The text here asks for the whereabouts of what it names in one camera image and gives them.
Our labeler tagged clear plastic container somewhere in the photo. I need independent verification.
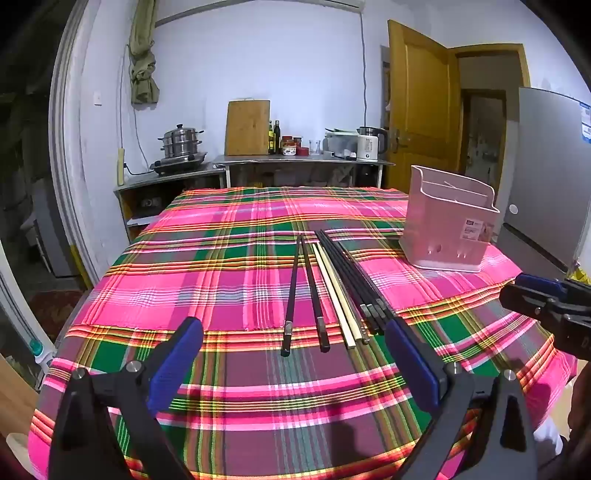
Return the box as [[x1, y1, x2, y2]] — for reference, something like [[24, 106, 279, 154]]
[[323, 128, 360, 158]]

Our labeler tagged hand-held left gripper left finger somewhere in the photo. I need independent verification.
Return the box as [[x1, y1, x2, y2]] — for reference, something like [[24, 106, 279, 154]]
[[48, 316, 205, 480]]

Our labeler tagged white door frame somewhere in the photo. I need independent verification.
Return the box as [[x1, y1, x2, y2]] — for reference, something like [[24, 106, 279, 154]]
[[48, 0, 112, 287]]

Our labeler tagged plastic bottle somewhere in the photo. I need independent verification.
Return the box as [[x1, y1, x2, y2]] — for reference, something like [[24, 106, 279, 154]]
[[28, 339, 54, 370]]

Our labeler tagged pink plaid tablecloth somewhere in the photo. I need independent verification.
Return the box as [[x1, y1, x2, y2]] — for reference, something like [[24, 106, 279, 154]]
[[28, 186, 578, 480]]

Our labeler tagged pink plastic utensil holder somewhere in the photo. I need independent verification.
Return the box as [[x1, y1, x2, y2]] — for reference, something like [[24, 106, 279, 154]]
[[398, 165, 502, 271]]

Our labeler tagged steel counter table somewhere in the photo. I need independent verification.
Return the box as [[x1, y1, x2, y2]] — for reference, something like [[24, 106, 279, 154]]
[[210, 154, 397, 189]]

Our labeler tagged gas stove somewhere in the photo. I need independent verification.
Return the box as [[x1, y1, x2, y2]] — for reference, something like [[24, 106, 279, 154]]
[[148, 152, 208, 176]]

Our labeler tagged low steel cabinet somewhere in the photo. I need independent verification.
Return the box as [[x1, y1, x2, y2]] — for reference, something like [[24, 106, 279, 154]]
[[114, 168, 227, 241]]

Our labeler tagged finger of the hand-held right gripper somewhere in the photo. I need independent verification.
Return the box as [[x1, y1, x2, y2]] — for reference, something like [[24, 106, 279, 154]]
[[515, 272, 570, 300], [500, 284, 561, 321]]

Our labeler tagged olive green curtain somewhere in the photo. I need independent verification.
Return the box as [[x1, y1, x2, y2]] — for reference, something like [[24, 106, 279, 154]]
[[128, 0, 161, 106]]

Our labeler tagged yellow wooden door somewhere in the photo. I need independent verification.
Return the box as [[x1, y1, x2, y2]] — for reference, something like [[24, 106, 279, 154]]
[[387, 19, 462, 195]]

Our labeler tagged white electric kettle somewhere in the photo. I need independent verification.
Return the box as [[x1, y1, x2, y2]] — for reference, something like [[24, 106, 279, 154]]
[[355, 126, 389, 162]]

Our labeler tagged grey wall cable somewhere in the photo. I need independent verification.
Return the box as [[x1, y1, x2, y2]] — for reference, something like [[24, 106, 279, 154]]
[[358, 9, 370, 127]]

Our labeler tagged black chopstick silver band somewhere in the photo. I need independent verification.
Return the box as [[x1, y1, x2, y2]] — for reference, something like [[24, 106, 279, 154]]
[[280, 234, 303, 357], [301, 236, 330, 352]]

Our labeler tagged grey refrigerator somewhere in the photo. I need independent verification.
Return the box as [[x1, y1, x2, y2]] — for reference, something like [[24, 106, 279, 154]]
[[501, 87, 591, 278]]

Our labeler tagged wooden door frame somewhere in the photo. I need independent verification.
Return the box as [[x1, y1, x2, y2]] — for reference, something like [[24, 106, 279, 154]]
[[450, 44, 532, 185]]

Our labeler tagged steel steamer pot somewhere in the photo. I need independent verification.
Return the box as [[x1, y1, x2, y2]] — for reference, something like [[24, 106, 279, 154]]
[[158, 124, 205, 158]]

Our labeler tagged black chopstick grey end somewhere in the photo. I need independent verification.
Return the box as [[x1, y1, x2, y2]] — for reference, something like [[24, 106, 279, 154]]
[[323, 230, 384, 330], [317, 231, 370, 344], [330, 233, 391, 325], [320, 230, 378, 333]]

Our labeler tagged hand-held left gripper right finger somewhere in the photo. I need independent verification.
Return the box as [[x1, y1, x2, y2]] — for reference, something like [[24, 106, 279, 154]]
[[385, 318, 539, 480]]

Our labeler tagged wooden cutting board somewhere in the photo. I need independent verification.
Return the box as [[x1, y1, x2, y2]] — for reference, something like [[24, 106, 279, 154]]
[[225, 99, 271, 157]]

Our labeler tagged beige chopstick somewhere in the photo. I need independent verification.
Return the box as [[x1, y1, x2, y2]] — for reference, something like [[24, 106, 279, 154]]
[[311, 243, 354, 349], [316, 243, 360, 347]]

